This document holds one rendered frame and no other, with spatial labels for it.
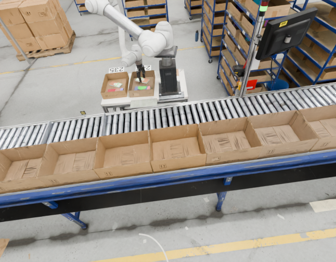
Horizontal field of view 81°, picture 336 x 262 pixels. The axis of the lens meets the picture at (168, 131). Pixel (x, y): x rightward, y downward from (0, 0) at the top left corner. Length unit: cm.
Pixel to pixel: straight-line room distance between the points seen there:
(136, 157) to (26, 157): 93
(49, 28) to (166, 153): 455
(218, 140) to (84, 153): 112
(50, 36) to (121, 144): 429
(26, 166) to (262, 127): 198
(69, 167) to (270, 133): 165
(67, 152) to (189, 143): 102
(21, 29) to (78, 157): 439
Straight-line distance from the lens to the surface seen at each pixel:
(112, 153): 168
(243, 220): 235
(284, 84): 351
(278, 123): 188
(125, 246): 231
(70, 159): 180
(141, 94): 229
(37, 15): 553
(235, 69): 210
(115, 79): 269
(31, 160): 201
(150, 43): 181
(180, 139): 165
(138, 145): 166
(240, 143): 167
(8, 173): 205
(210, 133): 168
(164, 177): 145
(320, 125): 206
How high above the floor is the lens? 219
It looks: 50 degrees down
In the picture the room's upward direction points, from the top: 7 degrees counter-clockwise
